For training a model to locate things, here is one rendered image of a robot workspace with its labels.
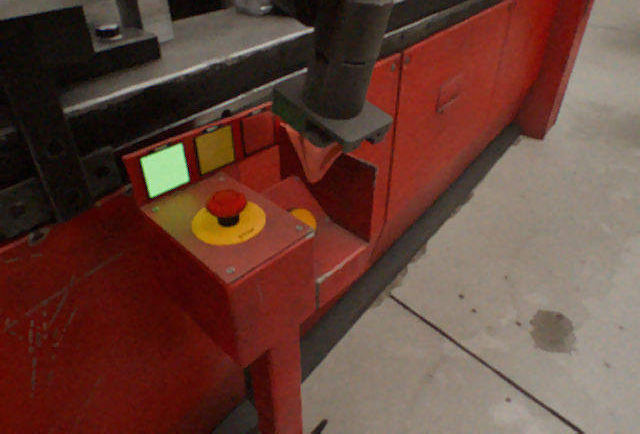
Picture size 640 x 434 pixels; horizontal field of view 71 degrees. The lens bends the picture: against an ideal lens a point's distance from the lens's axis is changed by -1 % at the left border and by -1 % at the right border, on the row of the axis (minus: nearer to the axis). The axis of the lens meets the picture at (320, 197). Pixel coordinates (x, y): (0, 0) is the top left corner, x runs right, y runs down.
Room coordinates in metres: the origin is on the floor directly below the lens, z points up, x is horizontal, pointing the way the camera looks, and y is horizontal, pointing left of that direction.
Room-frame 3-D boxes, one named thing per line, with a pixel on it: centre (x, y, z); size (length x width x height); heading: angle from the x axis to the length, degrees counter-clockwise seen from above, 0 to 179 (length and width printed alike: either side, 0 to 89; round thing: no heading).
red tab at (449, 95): (1.19, -0.37, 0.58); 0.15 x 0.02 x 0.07; 143
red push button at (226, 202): (0.35, 0.09, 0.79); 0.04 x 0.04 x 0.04
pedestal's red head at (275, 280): (0.40, 0.07, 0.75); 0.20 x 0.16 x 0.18; 136
